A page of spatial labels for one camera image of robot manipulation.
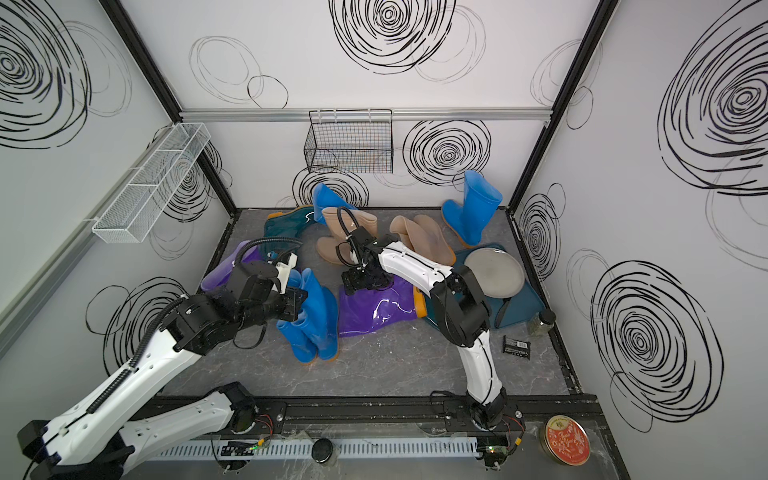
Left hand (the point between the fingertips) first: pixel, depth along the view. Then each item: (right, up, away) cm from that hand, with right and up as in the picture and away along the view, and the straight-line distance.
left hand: (307, 294), depth 69 cm
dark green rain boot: (-17, +18, +39) cm, 46 cm away
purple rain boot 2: (-20, +4, 0) cm, 21 cm away
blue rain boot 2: (+3, -6, +1) cm, 7 cm away
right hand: (+11, -3, +20) cm, 23 cm away
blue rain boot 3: (+47, +24, +20) cm, 56 cm away
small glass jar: (+62, -11, +13) cm, 64 cm away
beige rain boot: (+30, +14, +23) cm, 40 cm away
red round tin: (+60, -33, -1) cm, 69 cm away
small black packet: (+56, -18, +15) cm, 61 cm away
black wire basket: (+3, +53, +54) cm, 76 cm away
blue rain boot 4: (-1, +26, +25) cm, 36 cm away
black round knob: (+5, -30, -9) cm, 32 cm away
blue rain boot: (-1, -6, -6) cm, 9 cm away
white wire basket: (-44, +19, +3) cm, 48 cm away
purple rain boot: (+13, -8, +19) cm, 25 cm away
